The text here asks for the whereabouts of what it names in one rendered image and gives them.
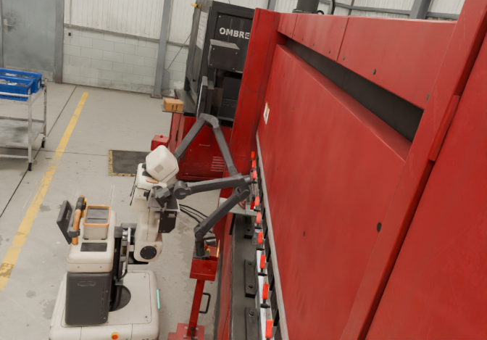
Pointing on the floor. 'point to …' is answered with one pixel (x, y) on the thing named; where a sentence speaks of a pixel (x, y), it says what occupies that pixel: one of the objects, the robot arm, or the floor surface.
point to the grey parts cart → (23, 125)
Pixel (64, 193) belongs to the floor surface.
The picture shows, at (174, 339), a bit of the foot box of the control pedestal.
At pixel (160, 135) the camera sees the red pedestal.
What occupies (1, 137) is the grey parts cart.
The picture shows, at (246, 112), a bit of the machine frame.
